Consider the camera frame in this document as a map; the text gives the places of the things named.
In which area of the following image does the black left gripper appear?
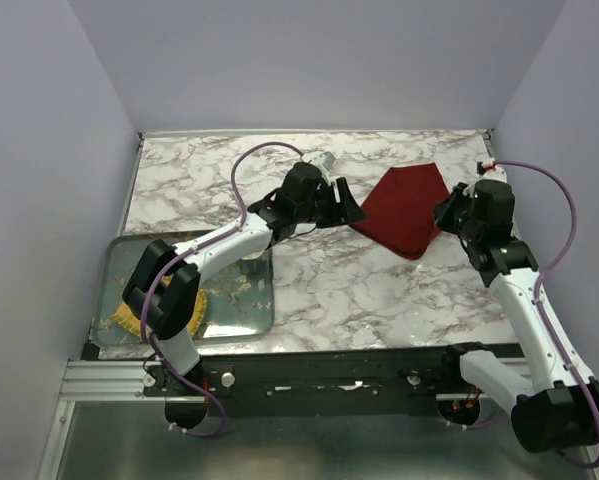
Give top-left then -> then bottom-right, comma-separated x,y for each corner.
295,178 -> 368,230

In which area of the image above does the red cloth napkin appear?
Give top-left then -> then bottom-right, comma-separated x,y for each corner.
351,163 -> 448,260

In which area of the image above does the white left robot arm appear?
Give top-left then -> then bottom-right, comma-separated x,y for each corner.
122,162 -> 367,395

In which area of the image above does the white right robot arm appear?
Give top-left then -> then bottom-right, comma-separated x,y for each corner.
433,179 -> 599,453

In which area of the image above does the white cup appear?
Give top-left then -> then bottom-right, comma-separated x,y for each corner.
237,250 -> 267,275

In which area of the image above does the floral metal tray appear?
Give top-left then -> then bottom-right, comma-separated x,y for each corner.
90,230 -> 275,347

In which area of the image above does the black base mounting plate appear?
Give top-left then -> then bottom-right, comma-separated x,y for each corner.
81,343 -> 500,436

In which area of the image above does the yellow woven coaster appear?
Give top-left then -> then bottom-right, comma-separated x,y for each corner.
111,290 -> 208,337

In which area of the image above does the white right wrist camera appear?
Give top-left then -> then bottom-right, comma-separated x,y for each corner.
477,158 -> 508,183

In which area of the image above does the aluminium frame rail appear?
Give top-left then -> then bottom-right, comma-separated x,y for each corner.
58,353 -> 588,401

